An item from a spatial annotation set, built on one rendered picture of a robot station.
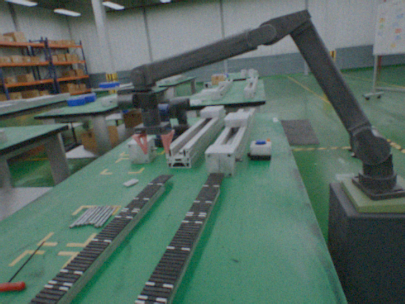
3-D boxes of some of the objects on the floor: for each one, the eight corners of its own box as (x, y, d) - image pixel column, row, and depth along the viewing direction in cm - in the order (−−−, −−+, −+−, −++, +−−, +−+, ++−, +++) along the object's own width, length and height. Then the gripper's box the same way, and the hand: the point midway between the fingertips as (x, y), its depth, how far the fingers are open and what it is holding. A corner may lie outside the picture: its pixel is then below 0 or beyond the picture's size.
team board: (361, 100, 625) (367, 4, 568) (381, 97, 631) (389, 2, 575) (423, 110, 482) (438, -16, 425) (447, 106, 489) (466, -19, 432)
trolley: (124, 130, 566) (115, 80, 537) (99, 133, 573) (88, 83, 543) (140, 120, 664) (133, 76, 635) (118, 121, 671) (109, 79, 641)
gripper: (126, 110, 87) (135, 158, 91) (162, 108, 83) (170, 157, 88) (137, 106, 93) (144, 151, 97) (171, 104, 89) (177, 150, 94)
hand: (156, 151), depth 92 cm, fingers open, 8 cm apart
